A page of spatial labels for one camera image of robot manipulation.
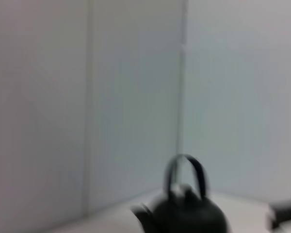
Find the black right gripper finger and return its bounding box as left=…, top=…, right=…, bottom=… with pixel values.
left=266, top=194, right=291, bottom=230

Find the black cast iron teapot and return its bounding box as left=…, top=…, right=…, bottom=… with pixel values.
left=130, top=153, right=230, bottom=233

